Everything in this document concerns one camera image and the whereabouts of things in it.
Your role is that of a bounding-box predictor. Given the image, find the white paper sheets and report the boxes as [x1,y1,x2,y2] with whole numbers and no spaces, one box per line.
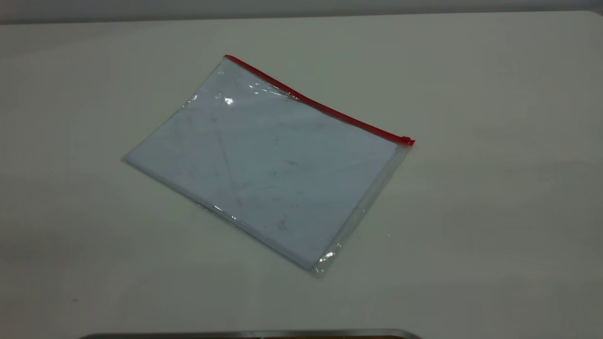
[125,64,399,271]

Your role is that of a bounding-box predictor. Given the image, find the clear plastic red-zip bag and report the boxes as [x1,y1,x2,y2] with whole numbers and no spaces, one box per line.
[122,55,416,279]

